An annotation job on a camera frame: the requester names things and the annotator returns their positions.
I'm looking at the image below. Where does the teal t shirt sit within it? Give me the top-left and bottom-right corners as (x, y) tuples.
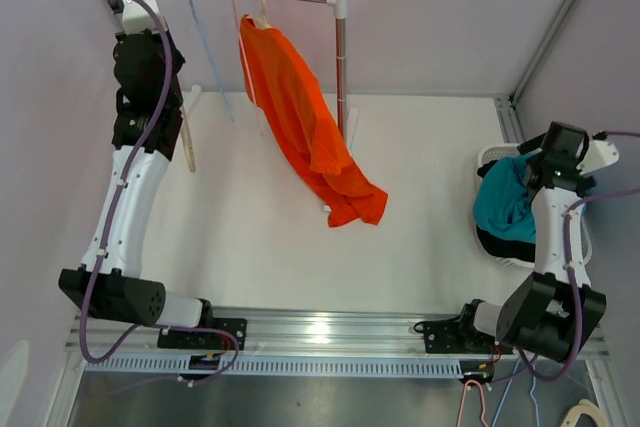
(472, 154), (562, 245)

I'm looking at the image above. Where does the black t shirt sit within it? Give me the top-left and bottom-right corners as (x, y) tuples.
(472, 156), (536, 263)

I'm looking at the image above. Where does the orange t shirt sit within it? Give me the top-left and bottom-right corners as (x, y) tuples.
(241, 15), (388, 228)

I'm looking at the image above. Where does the pink wire hanger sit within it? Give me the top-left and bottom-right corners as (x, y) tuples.
(231, 0), (264, 137)

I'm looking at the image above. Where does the beige wooden hanger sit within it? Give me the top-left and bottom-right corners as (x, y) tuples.
(254, 0), (271, 30)
(181, 105), (196, 173)

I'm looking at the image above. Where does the light blue wire hanger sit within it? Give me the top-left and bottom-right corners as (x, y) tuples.
(188, 0), (235, 122)

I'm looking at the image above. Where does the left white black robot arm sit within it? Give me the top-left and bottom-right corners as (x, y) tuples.
(59, 30), (216, 348)

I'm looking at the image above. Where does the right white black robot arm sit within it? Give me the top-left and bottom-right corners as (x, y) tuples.
(455, 122), (617, 366)

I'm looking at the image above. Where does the blue hanger on floor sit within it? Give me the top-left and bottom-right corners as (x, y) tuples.
(490, 360), (541, 427)

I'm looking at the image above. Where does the pink hanger on floor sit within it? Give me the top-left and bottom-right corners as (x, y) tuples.
(455, 379), (489, 427)

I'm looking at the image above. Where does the wooden hanger on floor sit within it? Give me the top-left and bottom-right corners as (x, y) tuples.
(560, 399), (611, 427)

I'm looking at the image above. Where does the white plastic basket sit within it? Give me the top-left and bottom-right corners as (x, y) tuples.
(474, 142), (594, 269)

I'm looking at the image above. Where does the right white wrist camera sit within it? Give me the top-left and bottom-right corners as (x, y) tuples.
(577, 131), (619, 175)

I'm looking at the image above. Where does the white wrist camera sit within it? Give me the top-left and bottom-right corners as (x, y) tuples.
(121, 0), (166, 35)
(577, 131), (619, 175)

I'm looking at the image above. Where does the aluminium mounting rail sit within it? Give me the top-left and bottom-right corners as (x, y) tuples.
(64, 306), (611, 378)

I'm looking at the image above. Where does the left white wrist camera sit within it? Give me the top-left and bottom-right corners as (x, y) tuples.
(121, 0), (166, 35)

